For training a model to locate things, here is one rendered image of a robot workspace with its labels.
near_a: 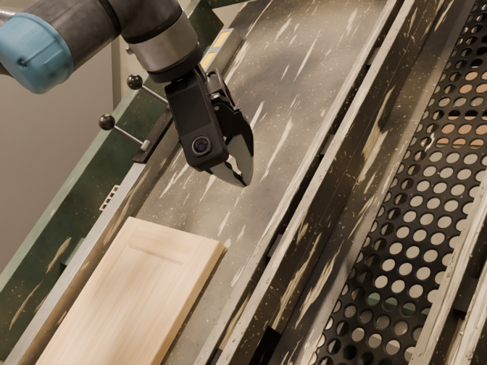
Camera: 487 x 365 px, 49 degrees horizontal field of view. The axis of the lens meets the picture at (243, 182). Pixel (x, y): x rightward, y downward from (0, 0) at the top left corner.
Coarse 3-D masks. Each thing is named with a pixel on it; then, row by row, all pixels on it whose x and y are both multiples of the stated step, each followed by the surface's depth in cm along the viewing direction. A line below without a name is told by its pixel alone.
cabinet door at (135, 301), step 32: (128, 224) 116; (128, 256) 109; (160, 256) 103; (192, 256) 97; (96, 288) 109; (128, 288) 103; (160, 288) 98; (192, 288) 92; (64, 320) 110; (96, 320) 104; (128, 320) 98; (160, 320) 92; (64, 352) 104; (96, 352) 98; (128, 352) 93; (160, 352) 89
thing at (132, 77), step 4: (128, 76) 126; (132, 76) 125; (136, 76) 126; (140, 76) 127; (128, 80) 126; (132, 80) 125; (136, 80) 125; (140, 80) 126; (128, 84) 126; (132, 84) 125; (136, 84) 125; (140, 84) 126; (132, 88) 126; (136, 88) 126; (144, 88) 127; (148, 88) 127; (148, 92) 127; (152, 92) 127; (156, 96) 127; (160, 96) 128; (160, 100) 128; (164, 100) 128; (168, 104) 128; (168, 108) 127
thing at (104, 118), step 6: (108, 114) 122; (102, 120) 121; (108, 120) 121; (114, 120) 123; (102, 126) 122; (108, 126) 122; (114, 126) 123; (120, 132) 123; (126, 132) 124; (132, 138) 124; (138, 144) 124; (144, 144) 124; (150, 144) 124; (144, 150) 124
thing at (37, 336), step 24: (216, 48) 135; (168, 144) 126; (144, 168) 122; (120, 192) 122; (144, 192) 123; (120, 216) 119; (96, 240) 116; (72, 264) 116; (96, 264) 116; (72, 288) 113; (48, 312) 111; (24, 336) 111; (48, 336) 111; (24, 360) 108
